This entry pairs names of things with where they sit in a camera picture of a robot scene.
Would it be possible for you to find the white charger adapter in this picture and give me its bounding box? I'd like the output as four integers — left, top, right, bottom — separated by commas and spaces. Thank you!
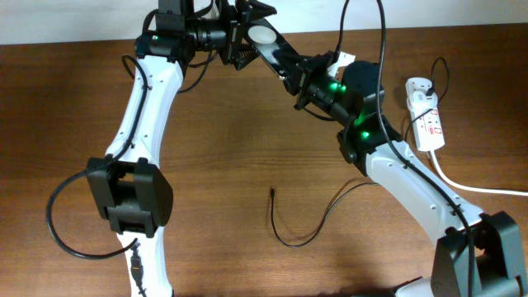
407, 91, 438, 111

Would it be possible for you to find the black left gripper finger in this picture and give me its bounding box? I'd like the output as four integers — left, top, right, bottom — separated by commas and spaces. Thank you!
234, 49, 259, 70
235, 0, 277, 20

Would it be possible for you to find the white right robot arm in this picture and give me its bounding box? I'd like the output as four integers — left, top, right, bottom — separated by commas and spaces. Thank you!
285, 54, 527, 296

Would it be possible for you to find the white power strip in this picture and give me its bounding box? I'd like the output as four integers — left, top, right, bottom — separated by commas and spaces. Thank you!
405, 78, 445, 152

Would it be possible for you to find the white power strip cord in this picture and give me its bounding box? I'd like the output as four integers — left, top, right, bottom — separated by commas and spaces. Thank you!
427, 149, 528, 197

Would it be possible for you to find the black Galaxy flip phone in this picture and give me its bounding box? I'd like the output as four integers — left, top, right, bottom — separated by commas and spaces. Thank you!
244, 19, 298, 81

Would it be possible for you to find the black charging cable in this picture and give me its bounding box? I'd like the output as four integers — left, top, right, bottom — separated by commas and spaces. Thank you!
269, 56, 451, 248

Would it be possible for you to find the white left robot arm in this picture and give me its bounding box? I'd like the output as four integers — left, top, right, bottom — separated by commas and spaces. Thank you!
87, 1, 276, 296

